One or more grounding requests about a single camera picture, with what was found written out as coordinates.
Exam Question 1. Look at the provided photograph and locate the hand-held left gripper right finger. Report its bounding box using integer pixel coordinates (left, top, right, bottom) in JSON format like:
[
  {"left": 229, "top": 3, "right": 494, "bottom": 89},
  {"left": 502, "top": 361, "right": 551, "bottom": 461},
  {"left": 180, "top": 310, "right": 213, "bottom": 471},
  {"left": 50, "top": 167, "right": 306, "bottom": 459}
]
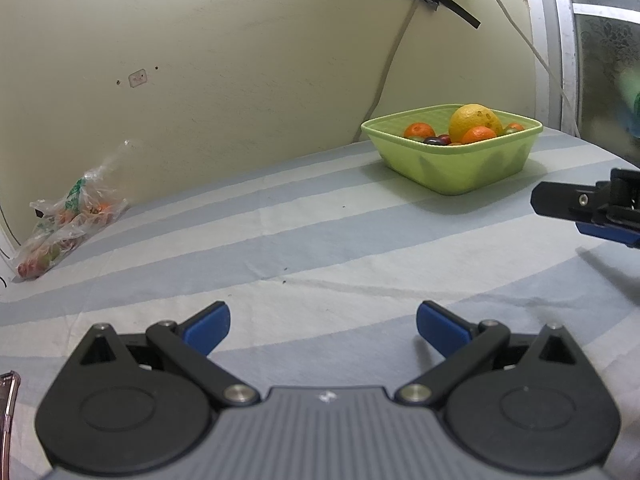
[{"left": 395, "top": 301, "right": 586, "bottom": 407}]

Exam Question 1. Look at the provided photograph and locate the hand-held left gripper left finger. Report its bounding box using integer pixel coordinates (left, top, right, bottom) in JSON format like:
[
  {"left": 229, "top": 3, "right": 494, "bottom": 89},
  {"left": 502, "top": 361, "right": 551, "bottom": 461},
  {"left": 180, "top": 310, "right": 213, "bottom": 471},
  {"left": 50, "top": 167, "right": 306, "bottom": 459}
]
[{"left": 72, "top": 301, "right": 261, "bottom": 407}]

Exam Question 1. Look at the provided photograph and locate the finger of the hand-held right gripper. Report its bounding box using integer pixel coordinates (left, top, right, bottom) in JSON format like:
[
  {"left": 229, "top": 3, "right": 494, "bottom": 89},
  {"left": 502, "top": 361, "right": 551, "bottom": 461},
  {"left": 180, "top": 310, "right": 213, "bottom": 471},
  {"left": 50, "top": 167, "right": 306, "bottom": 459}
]
[
  {"left": 531, "top": 169, "right": 640, "bottom": 226},
  {"left": 575, "top": 221, "right": 640, "bottom": 249}
]

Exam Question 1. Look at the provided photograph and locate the orange mandarin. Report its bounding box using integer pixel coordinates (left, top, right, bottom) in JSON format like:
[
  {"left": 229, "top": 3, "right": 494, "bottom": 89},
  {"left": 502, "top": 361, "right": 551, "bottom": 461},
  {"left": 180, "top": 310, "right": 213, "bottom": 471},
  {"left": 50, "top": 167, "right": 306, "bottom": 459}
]
[
  {"left": 404, "top": 123, "right": 437, "bottom": 142},
  {"left": 461, "top": 126, "right": 498, "bottom": 145}
]

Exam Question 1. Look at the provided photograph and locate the green plastic basket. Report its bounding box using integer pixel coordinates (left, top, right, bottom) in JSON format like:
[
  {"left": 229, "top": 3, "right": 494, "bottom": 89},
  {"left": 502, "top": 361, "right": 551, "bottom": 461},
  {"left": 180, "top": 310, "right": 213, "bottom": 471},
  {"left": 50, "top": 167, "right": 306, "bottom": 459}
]
[{"left": 361, "top": 104, "right": 544, "bottom": 197}]

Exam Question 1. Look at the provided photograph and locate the large yellow lemon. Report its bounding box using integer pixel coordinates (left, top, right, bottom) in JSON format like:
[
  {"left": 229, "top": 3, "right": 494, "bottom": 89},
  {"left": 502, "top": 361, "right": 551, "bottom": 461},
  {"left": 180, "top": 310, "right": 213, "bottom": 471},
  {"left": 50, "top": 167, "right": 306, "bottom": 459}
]
[{"left": 448, "top": 104, "right": 503, "bottom": 143}]

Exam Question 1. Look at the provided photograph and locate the green plastic container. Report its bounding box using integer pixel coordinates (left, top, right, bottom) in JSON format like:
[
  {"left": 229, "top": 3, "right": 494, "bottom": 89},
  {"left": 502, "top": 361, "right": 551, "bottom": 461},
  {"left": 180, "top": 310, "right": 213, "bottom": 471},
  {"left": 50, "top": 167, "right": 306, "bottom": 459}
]
[{"left": 617, "top": 72, "right": 640, "bottom": 137}]

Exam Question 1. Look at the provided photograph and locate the frosted floral window glass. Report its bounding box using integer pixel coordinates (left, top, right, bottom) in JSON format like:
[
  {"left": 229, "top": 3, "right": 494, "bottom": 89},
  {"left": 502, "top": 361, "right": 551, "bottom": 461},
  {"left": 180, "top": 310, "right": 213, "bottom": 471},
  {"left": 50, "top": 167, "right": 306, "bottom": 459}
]
[{"left": 565, "top": 0, "right": 640, "bottom": 167}]

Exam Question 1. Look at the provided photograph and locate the clear plastic bag of produce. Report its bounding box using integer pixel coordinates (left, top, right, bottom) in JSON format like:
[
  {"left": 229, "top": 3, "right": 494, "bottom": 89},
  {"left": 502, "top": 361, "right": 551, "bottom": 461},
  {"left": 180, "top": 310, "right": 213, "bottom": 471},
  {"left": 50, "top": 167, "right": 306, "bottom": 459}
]
[{"left": 15, "top": 140, "right": 132, "bottom": 281}]

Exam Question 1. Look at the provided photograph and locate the transparent pinkish plastic item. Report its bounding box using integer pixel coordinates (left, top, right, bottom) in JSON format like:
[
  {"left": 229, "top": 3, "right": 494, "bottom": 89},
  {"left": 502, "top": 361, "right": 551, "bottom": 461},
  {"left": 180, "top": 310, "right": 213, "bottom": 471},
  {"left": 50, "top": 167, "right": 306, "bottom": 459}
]
[{"left": 0, "top": 371, "right": 22, "bottom": 463}]

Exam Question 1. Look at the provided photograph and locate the white window frame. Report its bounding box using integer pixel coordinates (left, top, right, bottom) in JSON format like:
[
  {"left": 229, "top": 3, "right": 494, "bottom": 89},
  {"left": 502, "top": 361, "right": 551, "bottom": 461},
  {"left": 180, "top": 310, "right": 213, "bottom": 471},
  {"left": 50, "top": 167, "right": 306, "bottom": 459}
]
[{"left": 520, "top": 0, "right": 640, "bottom": 137}]

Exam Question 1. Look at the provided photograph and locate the white power cord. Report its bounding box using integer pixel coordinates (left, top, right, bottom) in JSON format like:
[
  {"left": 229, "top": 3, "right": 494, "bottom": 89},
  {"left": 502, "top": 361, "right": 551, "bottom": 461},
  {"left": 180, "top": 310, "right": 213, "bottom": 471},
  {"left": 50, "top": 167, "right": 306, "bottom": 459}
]
[{"left": 464, "top": 0, "right": 582, "bottom": 137}]

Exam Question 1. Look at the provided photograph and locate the grey wall cable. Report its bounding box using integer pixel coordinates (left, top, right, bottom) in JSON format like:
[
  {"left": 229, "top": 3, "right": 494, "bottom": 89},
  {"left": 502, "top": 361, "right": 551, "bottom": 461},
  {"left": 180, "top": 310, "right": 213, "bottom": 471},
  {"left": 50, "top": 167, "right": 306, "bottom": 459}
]
[{"left": 367, "top": 0, "right": 426, "bottom": 122}]

